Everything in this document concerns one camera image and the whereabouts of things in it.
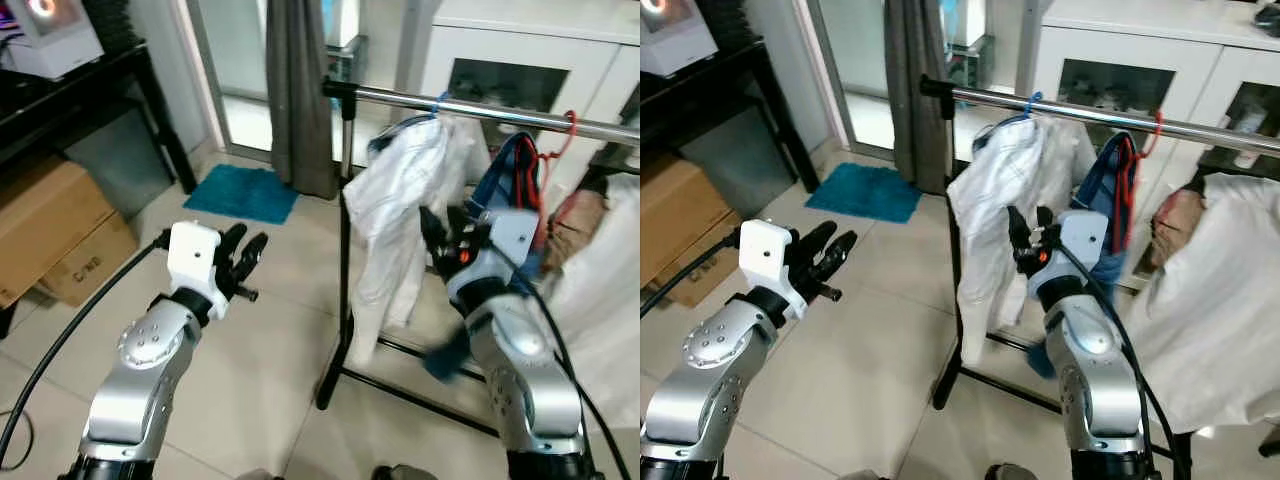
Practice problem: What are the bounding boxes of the white T-shirt brown sleeves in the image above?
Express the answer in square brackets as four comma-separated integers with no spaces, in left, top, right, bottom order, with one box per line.
[545,175,641,431]
[1120,172,1280,436]

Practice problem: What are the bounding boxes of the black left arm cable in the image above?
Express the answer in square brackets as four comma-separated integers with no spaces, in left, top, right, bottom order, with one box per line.
[640,230,741,313]
[0,232,171,471]

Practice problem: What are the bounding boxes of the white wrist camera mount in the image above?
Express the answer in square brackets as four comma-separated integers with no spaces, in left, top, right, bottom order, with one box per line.
[165,221,229,321]
[1030,208,1109,301]
[738,219,798,321]
[447,208,541,311]

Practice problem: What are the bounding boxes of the red plastic hanger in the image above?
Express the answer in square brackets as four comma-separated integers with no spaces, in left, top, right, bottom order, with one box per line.
[1113,106,1167,251]
[515,108,581,216]

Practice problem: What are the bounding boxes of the black clothes rack chrome bar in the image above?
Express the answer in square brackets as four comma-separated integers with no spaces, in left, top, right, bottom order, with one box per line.
[315,78,641,441]
[918,75,1280,471]

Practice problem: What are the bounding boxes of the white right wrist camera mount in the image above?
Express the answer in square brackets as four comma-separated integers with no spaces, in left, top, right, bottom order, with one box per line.
[1030,208,1109,301]
[447,208,541,311]

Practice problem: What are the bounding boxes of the teal floor mat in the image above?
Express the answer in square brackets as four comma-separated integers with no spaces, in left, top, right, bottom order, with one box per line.
[808,162,923,224]
[183,165,299,226]

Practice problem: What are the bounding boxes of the white glass-door cabinet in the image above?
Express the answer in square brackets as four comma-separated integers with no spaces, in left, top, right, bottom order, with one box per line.
[1020,0,1280,291]
[395,0,641,191]

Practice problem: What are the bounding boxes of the blue denim garment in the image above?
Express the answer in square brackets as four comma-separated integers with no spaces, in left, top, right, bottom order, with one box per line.
[425,130,549,381]
[1030,130,1141,379]

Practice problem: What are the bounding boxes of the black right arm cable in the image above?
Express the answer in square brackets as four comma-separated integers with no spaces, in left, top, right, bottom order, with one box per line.
[1052,240,1191,480]
[478,235,633,480]

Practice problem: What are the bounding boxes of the glass sliding door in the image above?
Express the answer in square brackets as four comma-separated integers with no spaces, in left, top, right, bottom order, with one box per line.
[185,0,411,166]
[805,0,1031,161]

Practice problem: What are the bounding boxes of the white computer case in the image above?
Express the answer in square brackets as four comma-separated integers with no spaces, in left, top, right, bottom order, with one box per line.
[0,0,104,81]
[640,0,718,78]

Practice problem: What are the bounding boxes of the white collared shirt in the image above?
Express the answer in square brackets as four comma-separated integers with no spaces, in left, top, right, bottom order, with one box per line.
[945,115,1096,366]
[343,115,491,366]

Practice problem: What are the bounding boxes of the black desk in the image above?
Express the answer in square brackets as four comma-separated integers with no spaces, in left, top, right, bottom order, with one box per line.
[0,40,198,341]
[640,40,821,191]

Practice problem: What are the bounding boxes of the plain cardboard box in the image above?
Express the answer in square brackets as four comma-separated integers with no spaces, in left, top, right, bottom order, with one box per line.
[640,155,736,286]
[0,158,119,303]

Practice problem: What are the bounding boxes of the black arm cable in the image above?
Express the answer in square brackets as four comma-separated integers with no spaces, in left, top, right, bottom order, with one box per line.
[640,230,741,313]
[0,232,171,471]
[1052,240,1191,480]
[478,235,633,480]

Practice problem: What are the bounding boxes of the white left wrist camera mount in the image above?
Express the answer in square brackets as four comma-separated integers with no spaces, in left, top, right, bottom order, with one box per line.
[165,221,229,321]
[738,219,798,321]

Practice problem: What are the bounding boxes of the grey curtain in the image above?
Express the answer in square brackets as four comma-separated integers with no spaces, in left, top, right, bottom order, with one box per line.
[885,0,956,194]
[265,0,341,199]

